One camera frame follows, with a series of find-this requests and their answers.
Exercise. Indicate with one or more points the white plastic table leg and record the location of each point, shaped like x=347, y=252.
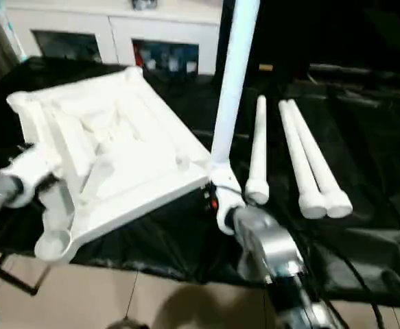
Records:
x=316, y=154
x=297, y=154
x=259, y=144
x=234, y=85

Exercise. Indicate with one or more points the white plastic table top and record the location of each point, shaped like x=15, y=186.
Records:
x=117, y=103

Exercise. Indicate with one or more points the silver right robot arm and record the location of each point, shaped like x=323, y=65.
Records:
x=268, y=236

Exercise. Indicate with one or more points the white jar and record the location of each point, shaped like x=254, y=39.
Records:
x=191, y=66

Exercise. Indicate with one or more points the small tan box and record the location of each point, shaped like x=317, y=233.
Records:
x=265, y=67

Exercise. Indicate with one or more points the grey rounded object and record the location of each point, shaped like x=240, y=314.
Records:
x=126, y=323

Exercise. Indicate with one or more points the black glossy mat cloth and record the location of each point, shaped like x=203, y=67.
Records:
x=357, y=137

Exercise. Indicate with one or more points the white glass door cabinet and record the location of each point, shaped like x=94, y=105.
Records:
x=110, y=27

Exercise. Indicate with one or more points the dark patterned bundle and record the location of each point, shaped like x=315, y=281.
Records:
x=139, y=4

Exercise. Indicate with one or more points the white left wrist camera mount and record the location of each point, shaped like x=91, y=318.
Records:
x=31, y=168

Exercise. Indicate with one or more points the black folding table frame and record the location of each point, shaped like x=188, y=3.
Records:
x=7, y=274

